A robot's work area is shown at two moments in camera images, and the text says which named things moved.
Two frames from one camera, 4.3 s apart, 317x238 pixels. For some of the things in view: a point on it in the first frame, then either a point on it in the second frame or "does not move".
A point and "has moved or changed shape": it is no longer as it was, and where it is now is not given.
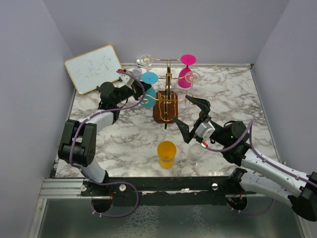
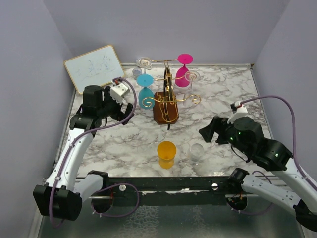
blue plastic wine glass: [150, 95] has moved or changed shape
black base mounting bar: [165, 191] does not move
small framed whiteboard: [93, 69] does not move
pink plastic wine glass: [184, 77] has moved or changed shape
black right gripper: [203, 117] → [218, 124]
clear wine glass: [191, 77] does not move
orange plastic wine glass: [166, 151] does not move
